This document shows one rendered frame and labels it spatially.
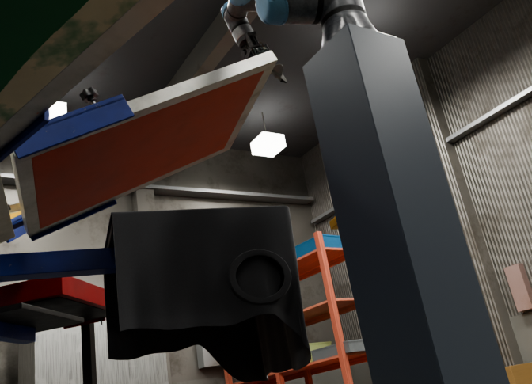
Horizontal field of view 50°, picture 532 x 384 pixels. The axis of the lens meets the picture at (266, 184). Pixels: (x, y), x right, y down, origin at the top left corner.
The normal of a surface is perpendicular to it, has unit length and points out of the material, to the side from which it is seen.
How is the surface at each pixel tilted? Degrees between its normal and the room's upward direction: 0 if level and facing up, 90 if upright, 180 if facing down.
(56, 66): 180
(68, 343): 90
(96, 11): 180
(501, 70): 90
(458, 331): 90
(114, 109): 90
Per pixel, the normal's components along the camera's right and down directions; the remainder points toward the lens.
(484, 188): -0.84, -0.07
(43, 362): 0.51, -0.40
